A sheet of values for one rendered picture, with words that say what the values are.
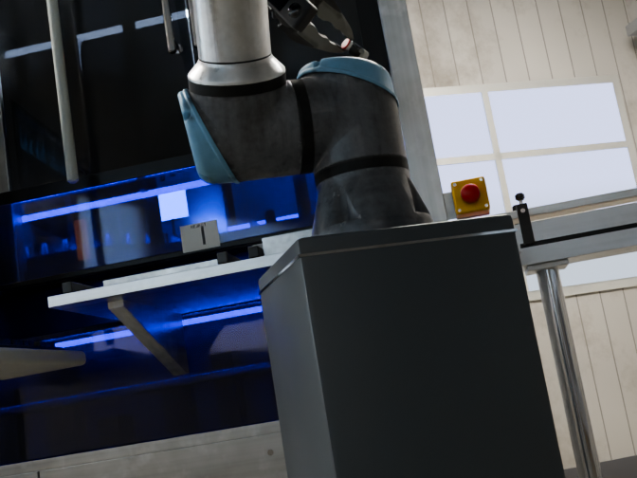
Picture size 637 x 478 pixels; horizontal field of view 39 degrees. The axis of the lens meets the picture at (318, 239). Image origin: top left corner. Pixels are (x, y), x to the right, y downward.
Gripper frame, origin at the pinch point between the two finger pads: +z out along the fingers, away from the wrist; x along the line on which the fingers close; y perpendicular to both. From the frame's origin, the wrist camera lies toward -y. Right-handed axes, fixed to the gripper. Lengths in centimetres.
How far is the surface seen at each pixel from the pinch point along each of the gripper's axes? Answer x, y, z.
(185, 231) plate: 56, 31, 13
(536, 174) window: 17, 248, 249
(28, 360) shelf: 79, -4, -11
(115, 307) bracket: 62, -3, -4
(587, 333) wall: 60, 191, 298
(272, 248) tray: 34.2, -10.5, 9.0
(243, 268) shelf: 39.3, -13.1, 5.8
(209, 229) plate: 52, 30, 16
